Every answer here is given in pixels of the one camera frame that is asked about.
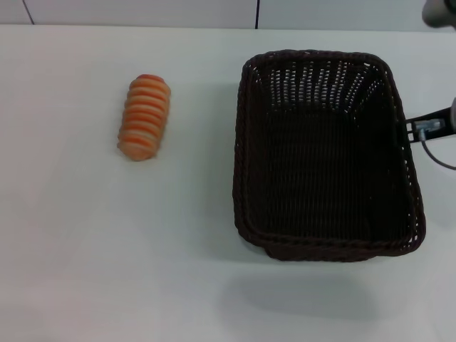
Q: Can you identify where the dark brown woven basket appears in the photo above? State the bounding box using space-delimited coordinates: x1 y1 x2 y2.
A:
230 49 427 264

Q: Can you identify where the grey cable with silver plug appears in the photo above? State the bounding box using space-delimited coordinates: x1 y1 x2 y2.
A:
413 120 456 170

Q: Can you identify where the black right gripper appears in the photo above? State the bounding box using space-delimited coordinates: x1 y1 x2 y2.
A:
405 108 456 143

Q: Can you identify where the orange ridged bread roll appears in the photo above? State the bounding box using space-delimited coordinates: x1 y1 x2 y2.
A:
116 73 173 163

